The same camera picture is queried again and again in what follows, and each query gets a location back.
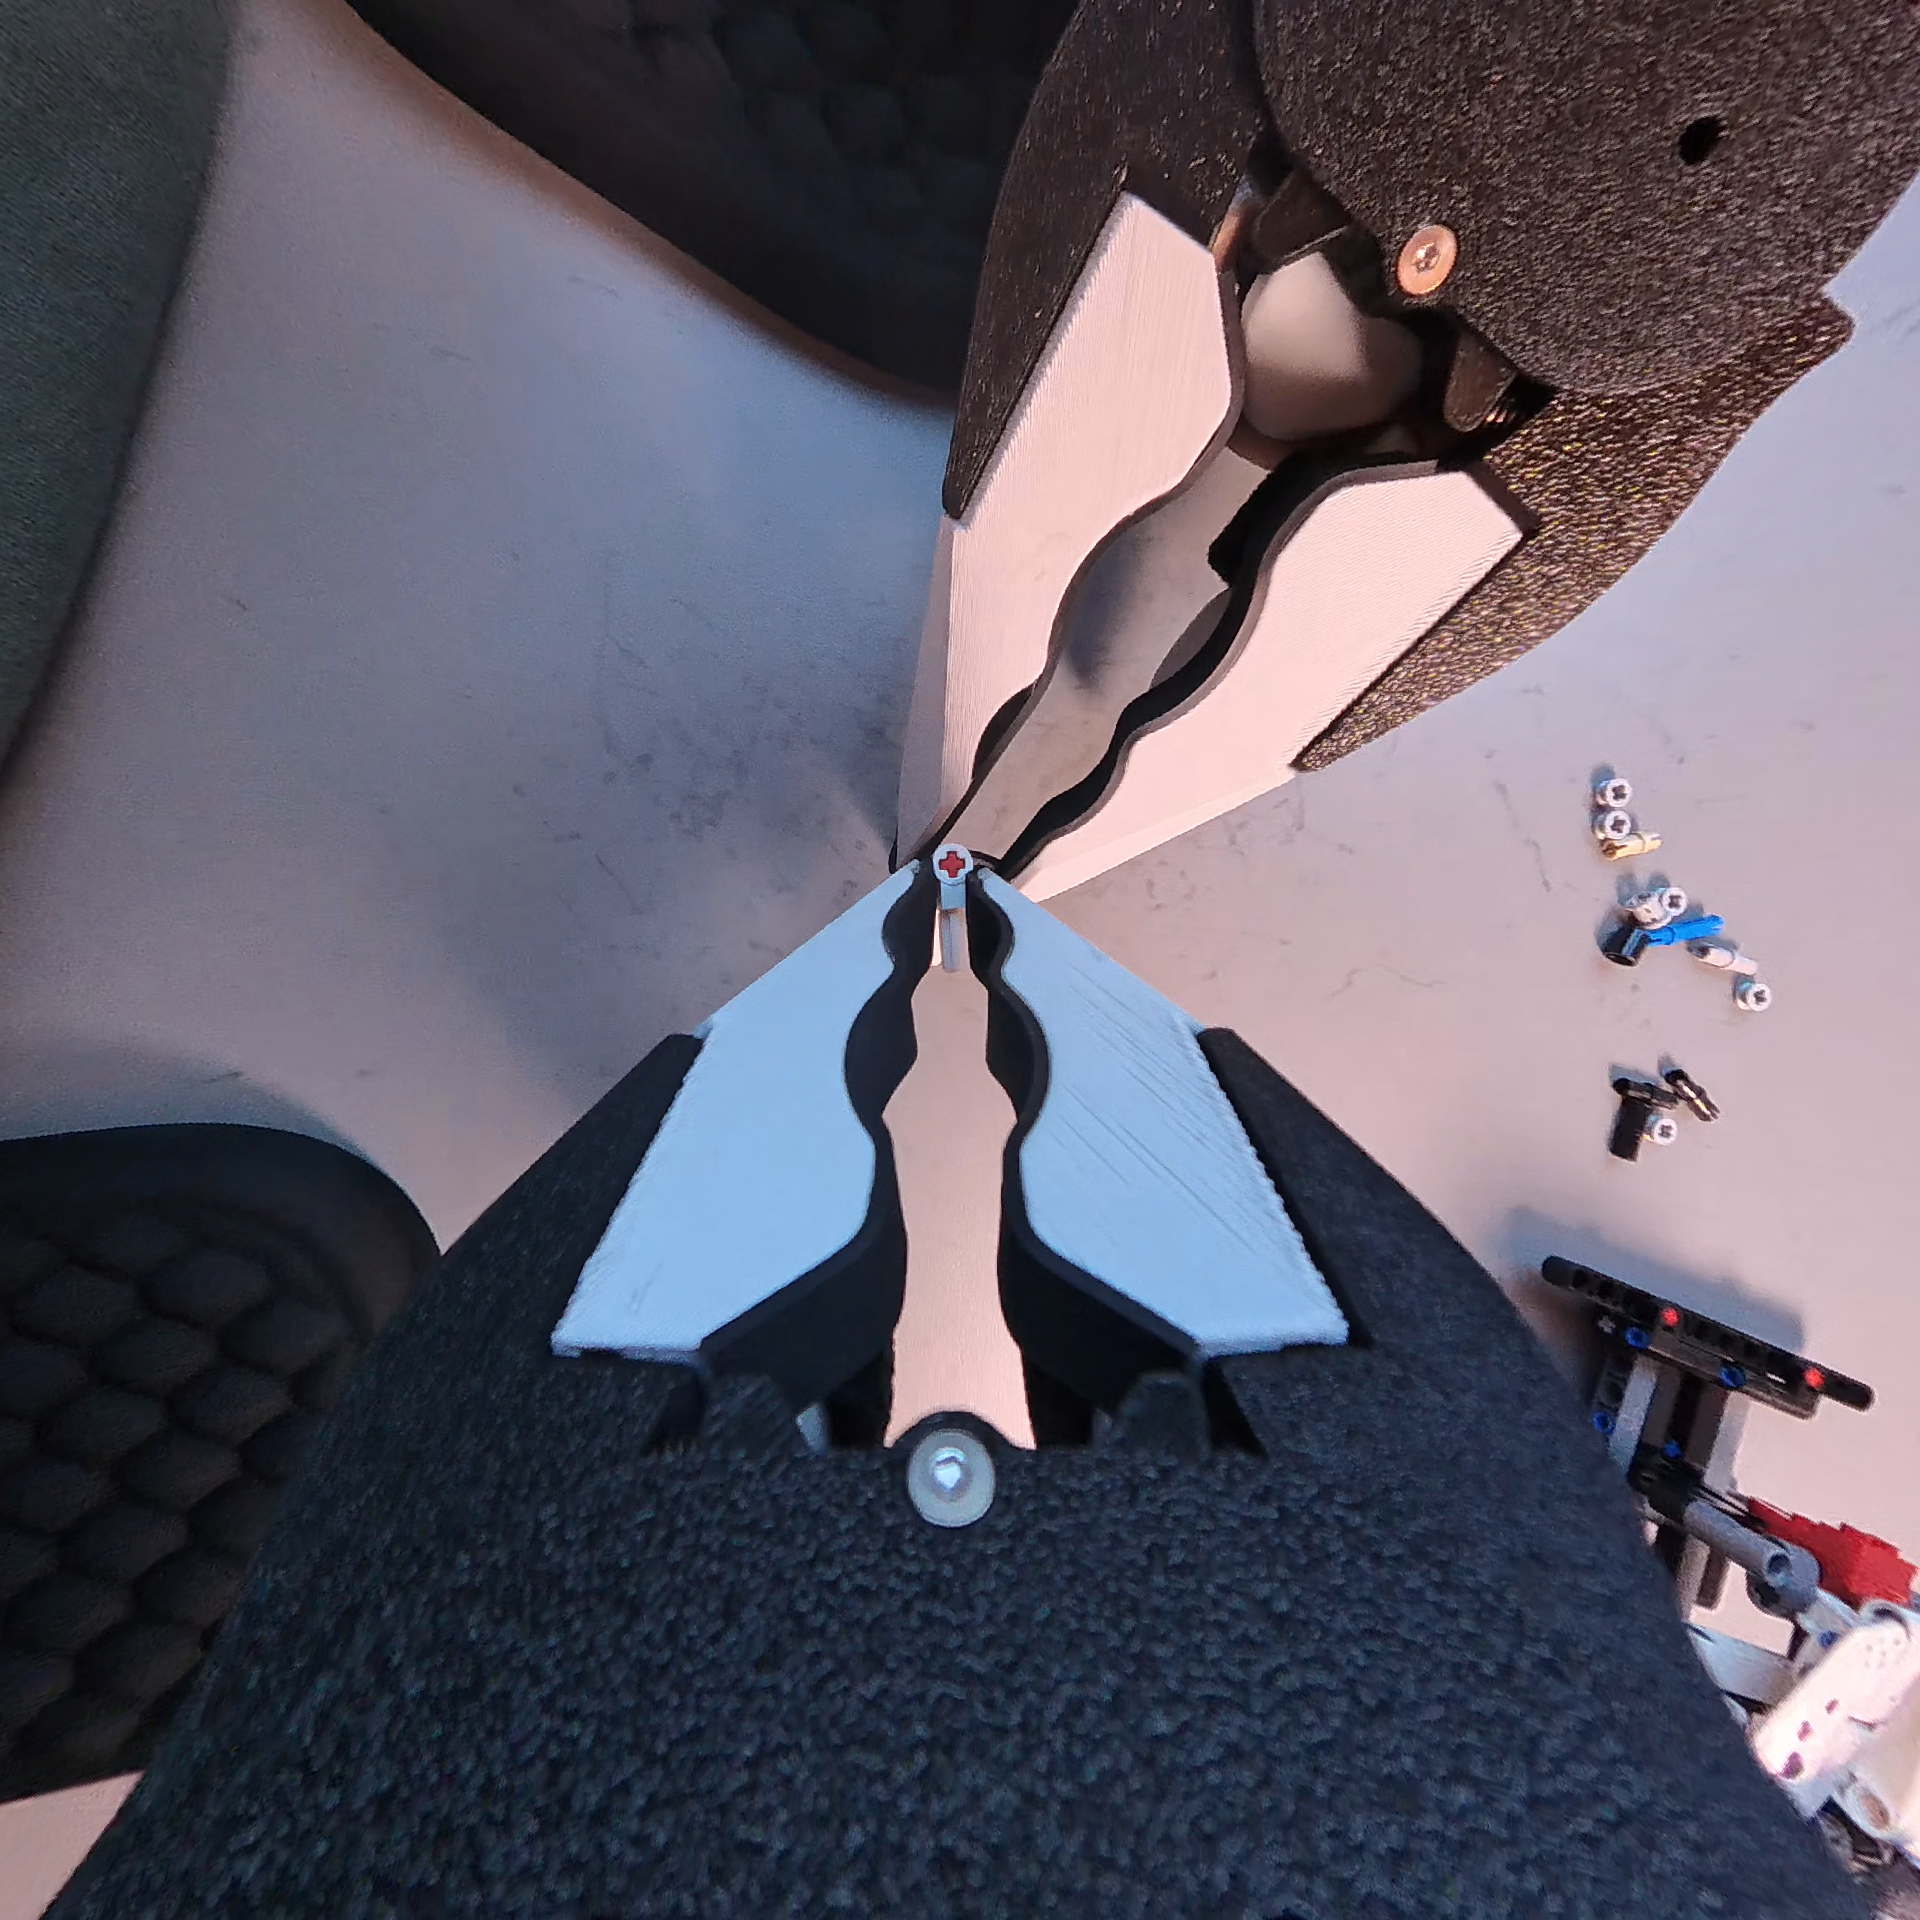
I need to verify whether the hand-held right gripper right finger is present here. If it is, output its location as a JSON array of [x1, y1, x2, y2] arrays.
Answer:
[[967, 877, 1350, 1450]]

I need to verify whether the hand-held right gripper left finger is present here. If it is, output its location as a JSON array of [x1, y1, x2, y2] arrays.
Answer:
[[554, 871, 932, 1451]]

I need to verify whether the cluster of small lego pieces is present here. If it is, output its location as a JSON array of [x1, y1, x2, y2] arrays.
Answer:
[[1591, 768, 1772, 1161]]

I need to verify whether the person's green sweatshirt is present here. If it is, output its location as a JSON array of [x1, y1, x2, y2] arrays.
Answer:
[[0, 0, 235, 768]]

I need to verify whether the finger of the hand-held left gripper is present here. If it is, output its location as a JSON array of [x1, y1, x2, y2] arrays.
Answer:
[[1000, 458, 1545, 904], [897, 189, 1252, 871]]

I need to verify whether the white lego monster truck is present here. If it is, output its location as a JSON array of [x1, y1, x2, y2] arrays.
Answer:
[[1545, 1257, 1920, 1876]]

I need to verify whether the black wrist rest pad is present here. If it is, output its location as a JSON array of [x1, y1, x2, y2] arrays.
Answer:
[[348, 0, 1085, 402], [0, 1128, 444, 1806]]

